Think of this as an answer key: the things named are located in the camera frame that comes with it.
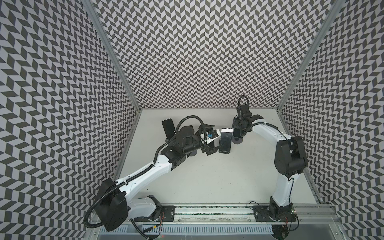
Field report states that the phone with teal case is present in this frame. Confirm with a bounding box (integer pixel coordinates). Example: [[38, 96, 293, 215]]
[[219, 128, 234, 154]]

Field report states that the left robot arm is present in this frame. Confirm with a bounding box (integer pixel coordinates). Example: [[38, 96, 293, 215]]
[[83, 126, 221, 232]]

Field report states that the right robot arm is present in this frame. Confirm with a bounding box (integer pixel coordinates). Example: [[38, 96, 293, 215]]
[[233, 104, 308, 222]]

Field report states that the middle black phone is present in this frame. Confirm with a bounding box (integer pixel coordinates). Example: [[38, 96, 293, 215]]
[[206, 141, 217, 156]]

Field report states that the black phone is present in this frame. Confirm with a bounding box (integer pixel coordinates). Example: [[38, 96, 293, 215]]
[[206, 141, 217, 156], [162, 119, 176, 141]]

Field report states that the grey stand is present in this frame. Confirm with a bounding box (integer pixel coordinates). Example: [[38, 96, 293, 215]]
[[187, 150, 198, 157], [232, 137, 243, 145]]

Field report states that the rightmost grey stand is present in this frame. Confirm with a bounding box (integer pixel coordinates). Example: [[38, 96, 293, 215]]
[[232, 137, 243, 145]]

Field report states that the far left black phone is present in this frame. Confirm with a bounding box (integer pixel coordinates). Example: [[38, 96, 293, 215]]
[[162, 119, 176, 141]]

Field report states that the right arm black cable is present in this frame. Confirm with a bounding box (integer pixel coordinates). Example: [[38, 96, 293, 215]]
[[236, 95, 250, 116]]

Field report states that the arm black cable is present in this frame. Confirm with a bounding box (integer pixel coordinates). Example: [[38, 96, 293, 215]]
[[236, 95, 250, 116], [175, 115, 208, 142]]

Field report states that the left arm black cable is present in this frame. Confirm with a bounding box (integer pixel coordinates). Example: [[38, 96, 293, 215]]
[[175, 115, 208, 142]]

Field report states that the aluminium mounting rail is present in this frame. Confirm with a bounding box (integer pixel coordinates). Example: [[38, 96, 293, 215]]
[[161, 203, 342, 225]]

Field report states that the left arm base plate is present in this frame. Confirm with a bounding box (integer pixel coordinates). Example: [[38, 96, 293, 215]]
[[136, 205, 176, 223]]

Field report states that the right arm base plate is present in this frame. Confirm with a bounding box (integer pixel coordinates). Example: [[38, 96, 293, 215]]
[[251, 205, 298, 224]]

